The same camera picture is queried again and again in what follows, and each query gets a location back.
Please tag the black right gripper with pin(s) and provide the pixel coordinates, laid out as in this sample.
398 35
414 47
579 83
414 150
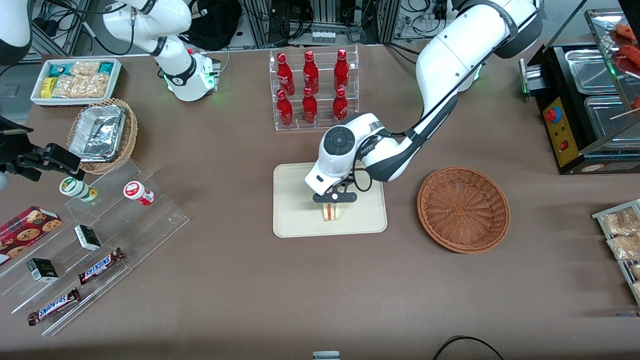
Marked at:
13 151

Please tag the triangular sandwich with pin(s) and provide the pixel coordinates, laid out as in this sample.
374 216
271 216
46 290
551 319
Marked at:
332 212

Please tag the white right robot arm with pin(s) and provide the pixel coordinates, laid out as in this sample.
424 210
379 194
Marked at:
185 80

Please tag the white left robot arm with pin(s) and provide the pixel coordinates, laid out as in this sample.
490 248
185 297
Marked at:
450 55

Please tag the beige rectangular tray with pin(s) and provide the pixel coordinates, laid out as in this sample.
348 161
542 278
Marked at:
295 210

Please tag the light oval wicker basket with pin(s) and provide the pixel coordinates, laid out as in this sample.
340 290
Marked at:
131 135

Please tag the brown round wicker basket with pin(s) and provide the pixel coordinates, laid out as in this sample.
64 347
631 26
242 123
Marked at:
462 210

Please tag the tray of packaged snacks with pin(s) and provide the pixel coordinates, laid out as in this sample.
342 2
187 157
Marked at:
600 216

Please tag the green lid yogurt cup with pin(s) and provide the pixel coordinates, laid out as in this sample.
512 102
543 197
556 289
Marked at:
75 187

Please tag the stacked foil containers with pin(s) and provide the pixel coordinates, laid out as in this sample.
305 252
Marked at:
97 132

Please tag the red cookie box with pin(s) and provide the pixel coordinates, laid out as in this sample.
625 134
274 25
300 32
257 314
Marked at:
27 232

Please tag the yellow snack packet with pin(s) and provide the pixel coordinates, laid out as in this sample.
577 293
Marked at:
48 88

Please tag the clear cracker bag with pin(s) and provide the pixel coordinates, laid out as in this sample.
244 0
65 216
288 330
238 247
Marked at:
67 87
85 68
96 86

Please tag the small black box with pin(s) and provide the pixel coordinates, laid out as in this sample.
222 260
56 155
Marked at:
87 237
42 270

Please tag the red cola bottle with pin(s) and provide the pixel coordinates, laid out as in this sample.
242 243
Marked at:
310 109
311 74
340 106
285 75
341 72
285 111

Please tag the teal snack packet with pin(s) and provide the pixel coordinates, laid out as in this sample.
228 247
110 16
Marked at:
106 67
60 69

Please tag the red lid yogurt cup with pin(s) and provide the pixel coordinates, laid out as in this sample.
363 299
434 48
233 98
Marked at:
137 192

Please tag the white snack bin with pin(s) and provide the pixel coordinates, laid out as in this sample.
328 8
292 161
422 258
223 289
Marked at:
116 80

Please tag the brown snickers bar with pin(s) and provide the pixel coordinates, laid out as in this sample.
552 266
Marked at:
54 306
100 266

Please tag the clear acrylic stepped stand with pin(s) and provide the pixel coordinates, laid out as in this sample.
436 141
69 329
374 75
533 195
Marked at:
150 225

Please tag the clear acrylic bottle rack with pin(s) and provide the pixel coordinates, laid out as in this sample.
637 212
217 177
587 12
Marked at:
322 65

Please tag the white power strip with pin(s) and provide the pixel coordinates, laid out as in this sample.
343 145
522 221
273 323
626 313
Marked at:
323 37

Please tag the black bag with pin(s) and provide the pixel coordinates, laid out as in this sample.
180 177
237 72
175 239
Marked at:
215 27

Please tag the red emergency stop button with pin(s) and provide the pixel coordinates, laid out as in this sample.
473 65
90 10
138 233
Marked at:
553 114

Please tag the black hot dog machine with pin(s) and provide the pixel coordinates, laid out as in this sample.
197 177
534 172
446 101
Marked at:
555 85

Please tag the steel machine pan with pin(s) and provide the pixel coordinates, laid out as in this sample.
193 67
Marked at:
590 70
605 117

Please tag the clear pastry bag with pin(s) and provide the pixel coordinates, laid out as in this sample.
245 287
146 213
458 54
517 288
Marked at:
636 290
620 222
635 271
625 247

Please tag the red sausage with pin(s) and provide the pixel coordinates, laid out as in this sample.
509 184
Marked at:
631 55
626 31

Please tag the grey camera mount top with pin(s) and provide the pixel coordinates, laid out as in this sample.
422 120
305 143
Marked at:
326 355

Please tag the aluminium frame post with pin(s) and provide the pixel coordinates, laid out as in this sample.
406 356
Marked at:
387 22
257 25

